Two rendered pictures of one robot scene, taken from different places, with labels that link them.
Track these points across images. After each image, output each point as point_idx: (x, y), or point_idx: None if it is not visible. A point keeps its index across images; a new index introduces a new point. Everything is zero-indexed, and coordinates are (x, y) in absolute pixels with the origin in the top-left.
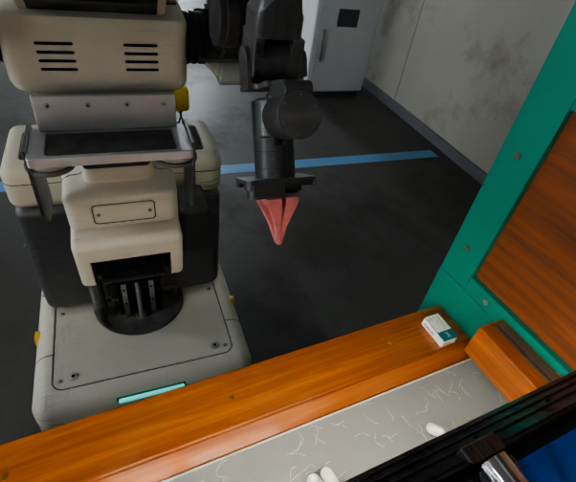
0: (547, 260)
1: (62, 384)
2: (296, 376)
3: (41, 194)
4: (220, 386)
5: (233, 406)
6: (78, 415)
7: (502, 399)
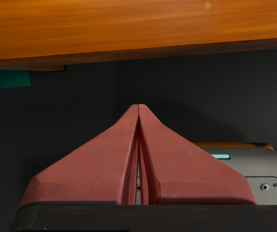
0: None
1: (273, 181)
2: (114, 11)
3: None
4: (218, 25)
5: None
6: (257, 154)
7: None
